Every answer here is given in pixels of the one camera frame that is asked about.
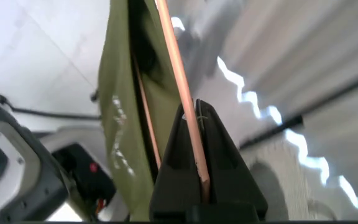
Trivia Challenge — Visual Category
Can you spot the green garment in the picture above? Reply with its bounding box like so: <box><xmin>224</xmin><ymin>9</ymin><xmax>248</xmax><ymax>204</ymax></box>
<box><xmin>97</xmin><ymin>0</ymin><xmax>185</xmax><ymax>222</ymax></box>

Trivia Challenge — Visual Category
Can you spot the black clothes rack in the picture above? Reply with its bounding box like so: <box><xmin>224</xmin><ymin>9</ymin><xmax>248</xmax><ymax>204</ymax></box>
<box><xmin>239</xmin><ymin>70</ymin><xmax>358</xmax><ymax>151</ymax></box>

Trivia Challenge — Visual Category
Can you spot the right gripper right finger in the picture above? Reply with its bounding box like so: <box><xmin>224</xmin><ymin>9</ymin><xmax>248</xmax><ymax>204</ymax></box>
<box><xmin>196</xmin><ymin>99</ymin><xmax>269</xmax><ymax>220</ymax></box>

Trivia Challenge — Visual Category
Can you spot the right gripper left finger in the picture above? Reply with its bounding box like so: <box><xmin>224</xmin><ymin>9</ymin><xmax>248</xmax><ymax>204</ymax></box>
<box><xmin>149</xmin><ymin>101</ymin><xmax>203</xmax><ymax>222</ymax></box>

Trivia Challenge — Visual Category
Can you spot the white curtain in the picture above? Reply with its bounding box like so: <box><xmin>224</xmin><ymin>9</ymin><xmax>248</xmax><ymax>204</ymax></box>
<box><xmin>166</xmin><ymin>0</ymin><xmax>358</xmax><ymax>220</ymax></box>

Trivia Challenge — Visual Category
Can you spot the black cable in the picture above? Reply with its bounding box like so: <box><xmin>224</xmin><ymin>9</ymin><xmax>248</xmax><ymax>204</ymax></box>
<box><xmin>0</xmin><ymin>95</ymin><xmax>103</xmax><ymax>122</ymax></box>

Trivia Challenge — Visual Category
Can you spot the white laundry basket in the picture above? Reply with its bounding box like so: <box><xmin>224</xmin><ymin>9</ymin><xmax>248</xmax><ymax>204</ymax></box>
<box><xmin>244</xmin><ymin>136</ymin><xmax>338</xmax><ymax>222</ymax></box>

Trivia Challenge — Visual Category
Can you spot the pink clothes hanger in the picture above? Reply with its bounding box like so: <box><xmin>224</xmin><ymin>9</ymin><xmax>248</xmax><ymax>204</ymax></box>
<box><xmin>131</xmin><ymin>0</ymin><xmax>211</xmax><ymax>203</ymax></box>

